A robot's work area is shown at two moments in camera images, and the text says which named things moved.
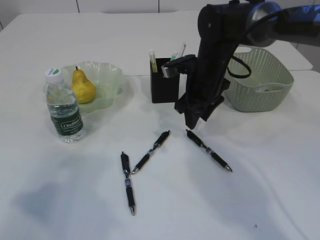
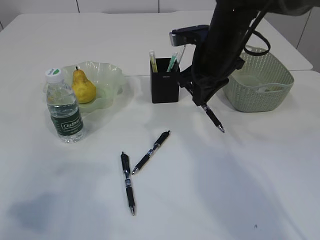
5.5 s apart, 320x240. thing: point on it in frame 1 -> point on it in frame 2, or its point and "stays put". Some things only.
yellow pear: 84,89 stays put
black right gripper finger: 206,114 -> 216,89
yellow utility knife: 152,58 stays put
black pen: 195,139 -> 213,117
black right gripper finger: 192,117 -> 200,93
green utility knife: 173,55 stays put
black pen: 159,141 stays put
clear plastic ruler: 182,47 stays put
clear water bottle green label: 63,105 stays put
